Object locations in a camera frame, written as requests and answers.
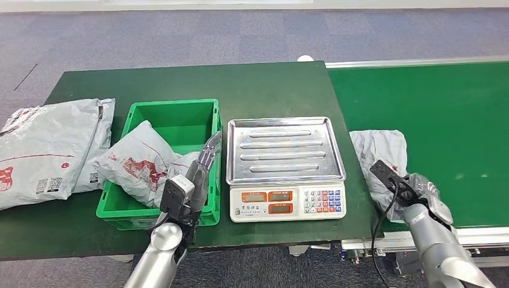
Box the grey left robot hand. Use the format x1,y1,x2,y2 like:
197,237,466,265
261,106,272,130
184,131,223,214

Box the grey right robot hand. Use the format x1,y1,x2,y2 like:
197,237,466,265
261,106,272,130
400,173,454,227

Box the grey parcel with red print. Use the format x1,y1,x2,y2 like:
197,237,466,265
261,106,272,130
92,120,204,209

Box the grey mailer parcel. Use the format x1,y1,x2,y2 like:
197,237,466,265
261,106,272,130
349,129,411,223

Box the white parcel with QR code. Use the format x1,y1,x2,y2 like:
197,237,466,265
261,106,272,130
72,98,116,194

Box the large grey parcel red line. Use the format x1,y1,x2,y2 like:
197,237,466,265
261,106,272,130
0,98,103,211

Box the green plastic crate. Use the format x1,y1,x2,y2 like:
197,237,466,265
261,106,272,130
95,98,223,232

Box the electronic scale with steel tray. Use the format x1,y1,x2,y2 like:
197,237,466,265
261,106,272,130
225,116,347,223

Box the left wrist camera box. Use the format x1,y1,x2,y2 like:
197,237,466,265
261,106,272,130
159,175,196,218

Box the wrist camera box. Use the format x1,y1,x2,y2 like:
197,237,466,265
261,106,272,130
159,175,196,218
369,160,419,208

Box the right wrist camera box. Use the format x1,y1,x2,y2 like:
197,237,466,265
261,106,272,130
369,160,419,208

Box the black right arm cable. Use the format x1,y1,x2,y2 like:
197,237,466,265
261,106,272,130
370,179,399,288

